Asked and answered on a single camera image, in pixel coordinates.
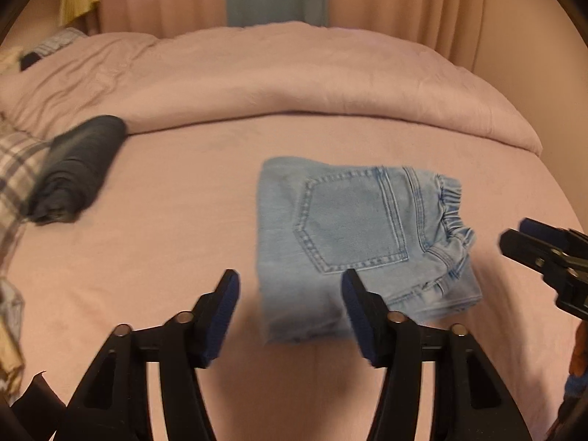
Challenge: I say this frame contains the black cloth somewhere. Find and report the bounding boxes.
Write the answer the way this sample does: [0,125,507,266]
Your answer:
[9,370,68,441]

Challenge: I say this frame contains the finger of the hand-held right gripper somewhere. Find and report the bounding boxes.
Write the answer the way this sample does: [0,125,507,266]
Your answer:
[518,218,571,245]
[500,229,552,271]

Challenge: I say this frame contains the small dark object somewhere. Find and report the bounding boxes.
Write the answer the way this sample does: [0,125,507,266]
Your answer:
[18,50,43,72]

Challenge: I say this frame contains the pink duvet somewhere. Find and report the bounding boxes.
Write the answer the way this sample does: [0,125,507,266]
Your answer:
[0,22,543,156]

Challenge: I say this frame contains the dark folded pants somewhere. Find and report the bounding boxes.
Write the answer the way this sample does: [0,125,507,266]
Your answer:
[25,116,128,226]

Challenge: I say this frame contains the beige printed cloth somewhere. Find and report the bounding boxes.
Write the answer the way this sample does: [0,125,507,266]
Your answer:
[0,280,26,396]

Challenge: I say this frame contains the plaid pillow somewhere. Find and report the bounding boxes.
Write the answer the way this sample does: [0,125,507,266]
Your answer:
[0,122,52,281]

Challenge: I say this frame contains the grey patterned pillow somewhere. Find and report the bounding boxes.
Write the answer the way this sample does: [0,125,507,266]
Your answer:
[32,28,88,57]

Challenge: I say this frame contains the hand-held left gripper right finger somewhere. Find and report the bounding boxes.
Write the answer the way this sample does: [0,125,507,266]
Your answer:
[341,269,534,441]

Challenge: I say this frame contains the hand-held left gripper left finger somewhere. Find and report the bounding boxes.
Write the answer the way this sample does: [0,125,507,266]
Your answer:
[53,269,241,441]

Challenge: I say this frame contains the pink bed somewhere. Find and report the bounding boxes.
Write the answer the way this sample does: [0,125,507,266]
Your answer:
[0,119,588,441]

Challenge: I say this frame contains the light blue denim pants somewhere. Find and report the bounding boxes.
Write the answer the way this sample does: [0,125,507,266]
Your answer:
[255,156,483,344]

